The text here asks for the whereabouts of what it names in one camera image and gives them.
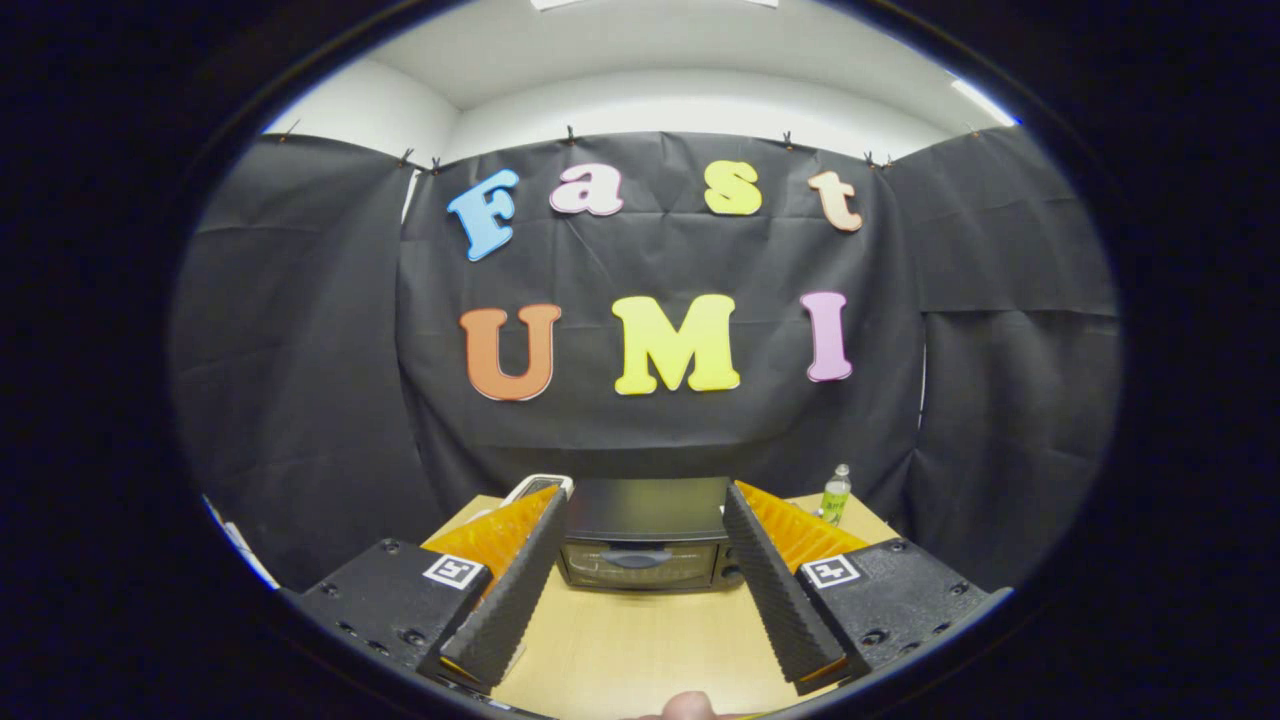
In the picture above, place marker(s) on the long ceiling light panel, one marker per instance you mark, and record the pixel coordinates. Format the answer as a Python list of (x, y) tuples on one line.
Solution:
[(560, 4)]

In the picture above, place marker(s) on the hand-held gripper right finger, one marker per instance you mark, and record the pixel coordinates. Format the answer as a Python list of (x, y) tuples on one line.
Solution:
[(775, 590)]

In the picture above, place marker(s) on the black toaster oven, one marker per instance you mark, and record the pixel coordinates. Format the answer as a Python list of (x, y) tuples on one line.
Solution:
[(645, 505)]

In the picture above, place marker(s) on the white pop-up toaster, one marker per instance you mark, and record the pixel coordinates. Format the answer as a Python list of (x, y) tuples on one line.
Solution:
[(560, 480)]

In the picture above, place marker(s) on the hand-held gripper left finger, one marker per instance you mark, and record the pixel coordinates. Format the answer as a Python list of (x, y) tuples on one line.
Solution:
[(515, 595)]

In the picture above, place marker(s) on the green label plastic bottle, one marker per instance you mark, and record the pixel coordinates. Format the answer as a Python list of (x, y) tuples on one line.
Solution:
[(835, 500)]

